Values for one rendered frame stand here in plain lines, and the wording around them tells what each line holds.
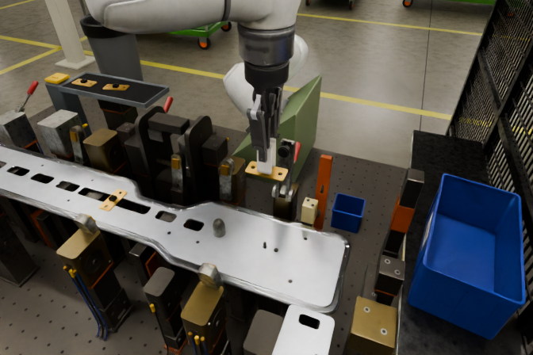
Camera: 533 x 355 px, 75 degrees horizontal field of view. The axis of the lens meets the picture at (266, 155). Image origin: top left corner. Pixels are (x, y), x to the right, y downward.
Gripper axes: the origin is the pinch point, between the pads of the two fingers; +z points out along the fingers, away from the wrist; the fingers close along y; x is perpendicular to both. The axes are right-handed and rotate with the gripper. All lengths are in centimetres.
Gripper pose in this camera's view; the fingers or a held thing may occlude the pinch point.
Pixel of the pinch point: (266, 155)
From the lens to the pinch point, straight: 69.3
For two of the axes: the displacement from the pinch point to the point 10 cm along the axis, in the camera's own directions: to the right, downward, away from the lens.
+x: 9.4, 2.1, -2.7
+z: 0.0, 7.9, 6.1
